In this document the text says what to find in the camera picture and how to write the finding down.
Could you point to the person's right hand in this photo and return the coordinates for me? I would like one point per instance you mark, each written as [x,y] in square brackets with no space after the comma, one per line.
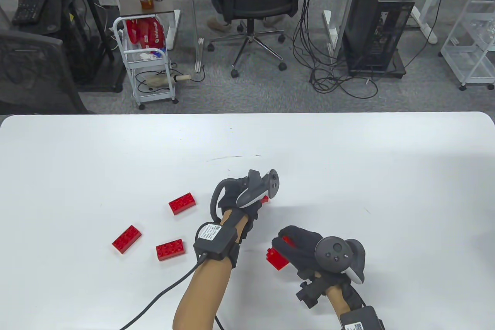
[303,256]

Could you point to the person's left hand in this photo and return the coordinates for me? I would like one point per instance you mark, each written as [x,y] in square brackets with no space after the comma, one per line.
[232,194]

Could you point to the stack of red toy bricks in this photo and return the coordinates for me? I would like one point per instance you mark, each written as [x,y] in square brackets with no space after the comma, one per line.
[277,259]

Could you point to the person's left forearm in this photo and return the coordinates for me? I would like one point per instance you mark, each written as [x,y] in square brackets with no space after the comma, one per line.
[205,295]

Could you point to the person's right forearm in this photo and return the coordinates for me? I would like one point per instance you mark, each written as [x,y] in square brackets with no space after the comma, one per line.
[338,301]

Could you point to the black forearm sensor box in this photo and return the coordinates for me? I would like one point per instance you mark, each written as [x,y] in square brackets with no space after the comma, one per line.
[214,239]
[361,318]

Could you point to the grey handheld controller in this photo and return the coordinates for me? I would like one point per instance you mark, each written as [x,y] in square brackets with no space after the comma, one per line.
[334,253]
[253,190]

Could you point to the white rolling cart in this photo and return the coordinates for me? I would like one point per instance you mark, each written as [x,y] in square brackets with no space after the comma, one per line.
[154,94]

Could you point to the cream handheld brush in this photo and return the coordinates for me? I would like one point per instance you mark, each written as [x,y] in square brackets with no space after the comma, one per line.
[160,81]

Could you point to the white crumpled packet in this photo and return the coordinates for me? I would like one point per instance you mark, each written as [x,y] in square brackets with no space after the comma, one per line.
[151,54]

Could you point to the black pole stand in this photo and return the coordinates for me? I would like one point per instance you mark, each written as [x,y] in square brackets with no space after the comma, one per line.
[102,80]

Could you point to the red plastic bag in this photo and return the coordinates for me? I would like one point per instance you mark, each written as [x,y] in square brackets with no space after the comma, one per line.
[145,34]

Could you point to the black swivel office chair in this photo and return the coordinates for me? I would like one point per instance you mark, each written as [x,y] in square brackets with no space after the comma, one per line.
[259,1]

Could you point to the black computer dolly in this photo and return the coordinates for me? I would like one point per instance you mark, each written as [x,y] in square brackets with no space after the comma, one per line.
[386,72]

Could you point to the brown side table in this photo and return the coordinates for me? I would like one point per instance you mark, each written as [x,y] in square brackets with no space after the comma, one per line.
[131,1]

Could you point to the black computer tower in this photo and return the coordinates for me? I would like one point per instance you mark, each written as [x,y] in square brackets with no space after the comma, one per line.
[377,16]

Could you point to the black mesh office chair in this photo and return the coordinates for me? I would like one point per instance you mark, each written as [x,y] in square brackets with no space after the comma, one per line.
[34,74]

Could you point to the white desk leg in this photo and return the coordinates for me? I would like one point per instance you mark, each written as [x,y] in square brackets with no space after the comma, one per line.
[425,24]

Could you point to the black keyboard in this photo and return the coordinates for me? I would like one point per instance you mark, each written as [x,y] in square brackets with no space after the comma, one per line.
[31,1]

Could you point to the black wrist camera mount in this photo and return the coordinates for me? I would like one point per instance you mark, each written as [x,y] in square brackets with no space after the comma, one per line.
[311,293]

